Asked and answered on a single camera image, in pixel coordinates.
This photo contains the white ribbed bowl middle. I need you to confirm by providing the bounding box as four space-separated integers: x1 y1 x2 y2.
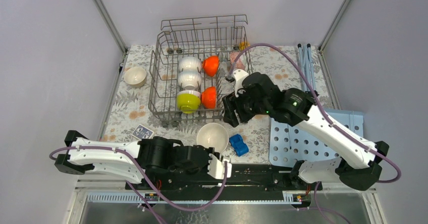
177 71 202 90

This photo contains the yellow rubber duck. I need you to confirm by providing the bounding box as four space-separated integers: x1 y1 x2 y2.
239 41 250 51

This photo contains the orange bowl front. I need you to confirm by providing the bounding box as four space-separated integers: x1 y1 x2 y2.
201 86 217 109

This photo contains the orange bowl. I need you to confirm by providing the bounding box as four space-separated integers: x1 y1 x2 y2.
202 55 220 77
201 86 217 109

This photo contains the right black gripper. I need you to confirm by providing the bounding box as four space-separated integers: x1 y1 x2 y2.
222 87 270 127

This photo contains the plain beige bowl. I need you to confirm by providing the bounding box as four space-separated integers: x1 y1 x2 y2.
124 67 147 88

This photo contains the yellow-green bowl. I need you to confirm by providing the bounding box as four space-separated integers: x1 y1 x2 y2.
176 90 201 114

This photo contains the grey wire dish rack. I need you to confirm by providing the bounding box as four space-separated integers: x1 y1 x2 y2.
148 14 248 127

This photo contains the blue folded metal stand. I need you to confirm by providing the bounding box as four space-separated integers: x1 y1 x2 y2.
297 43 319 96

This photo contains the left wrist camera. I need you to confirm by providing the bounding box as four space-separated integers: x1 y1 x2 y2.
207 153 232 180

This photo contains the beige bowl with leaf pattern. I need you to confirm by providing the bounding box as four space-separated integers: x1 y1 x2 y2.
196 123 229 153

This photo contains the blue toy car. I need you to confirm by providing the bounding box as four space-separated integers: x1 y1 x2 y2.
229 134 249 157

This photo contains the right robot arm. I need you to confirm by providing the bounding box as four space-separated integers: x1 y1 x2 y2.
222 69 389 191

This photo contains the floral patterned table mat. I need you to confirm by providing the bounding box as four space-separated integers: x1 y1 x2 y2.
97 44 335 164

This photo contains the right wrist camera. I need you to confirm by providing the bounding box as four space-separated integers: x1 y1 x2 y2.
226 69 249 97

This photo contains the orange bowl rear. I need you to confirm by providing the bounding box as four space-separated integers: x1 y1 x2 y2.
202 55 220 77

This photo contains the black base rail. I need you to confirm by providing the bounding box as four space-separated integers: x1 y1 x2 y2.
110 160 322 203

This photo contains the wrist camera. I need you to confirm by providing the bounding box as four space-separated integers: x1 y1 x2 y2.
207 153 232 180
226 69 249 97

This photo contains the white ribbed bowl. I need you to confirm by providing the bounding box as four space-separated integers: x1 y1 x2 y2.
177 71 202 90
178 57 202 72

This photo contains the light blue perforated board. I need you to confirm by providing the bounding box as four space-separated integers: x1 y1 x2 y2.
269 108 364 167

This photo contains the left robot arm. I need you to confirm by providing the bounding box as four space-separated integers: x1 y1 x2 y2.
50 130 232 189

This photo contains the white ribbed bowl rear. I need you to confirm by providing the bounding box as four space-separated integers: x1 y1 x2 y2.
178 57 202 72

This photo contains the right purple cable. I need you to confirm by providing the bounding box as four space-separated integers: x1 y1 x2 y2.
228 43 402 184

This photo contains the pink patterned bowl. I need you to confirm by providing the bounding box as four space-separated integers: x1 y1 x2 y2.
230 51 245 70

